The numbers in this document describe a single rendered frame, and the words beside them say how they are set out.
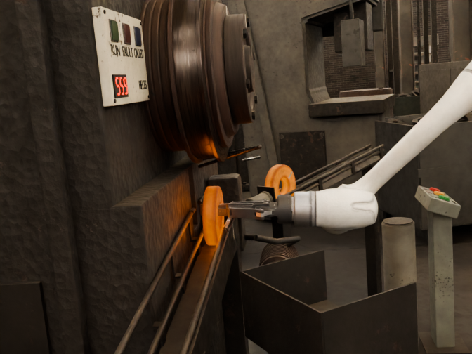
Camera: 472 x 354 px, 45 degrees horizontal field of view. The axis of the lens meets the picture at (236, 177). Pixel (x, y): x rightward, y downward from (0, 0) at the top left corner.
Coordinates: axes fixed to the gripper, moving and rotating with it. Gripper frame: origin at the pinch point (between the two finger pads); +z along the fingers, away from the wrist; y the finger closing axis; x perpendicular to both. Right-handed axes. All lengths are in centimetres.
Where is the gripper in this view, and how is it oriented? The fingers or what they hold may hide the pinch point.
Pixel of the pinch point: (213, 209)
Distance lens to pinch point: 149.0
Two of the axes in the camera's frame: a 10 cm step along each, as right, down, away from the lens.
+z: -9.9, 0.1, 1.2
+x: -0.3, -9.8, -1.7
